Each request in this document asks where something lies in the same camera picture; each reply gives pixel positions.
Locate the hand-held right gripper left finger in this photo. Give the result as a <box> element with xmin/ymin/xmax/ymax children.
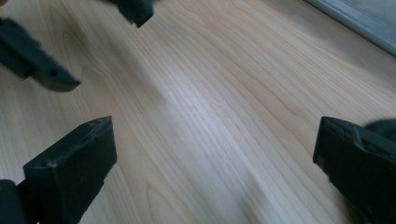
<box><xmin>22</xmin><ymin>116</ymin><xmax>118</xmax><ymax>224</ymax></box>

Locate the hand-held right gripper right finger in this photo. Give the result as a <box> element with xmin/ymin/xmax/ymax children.
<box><xmin>312</xmin><ymin>116</ymin><xmax>396</xmax><ymax>224</ymax></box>

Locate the metal shoe rack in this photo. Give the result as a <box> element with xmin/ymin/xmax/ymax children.
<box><xmin>303</xmin><ymin>0</ymin><xmax>396</xmax><ymax>57</ymax></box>

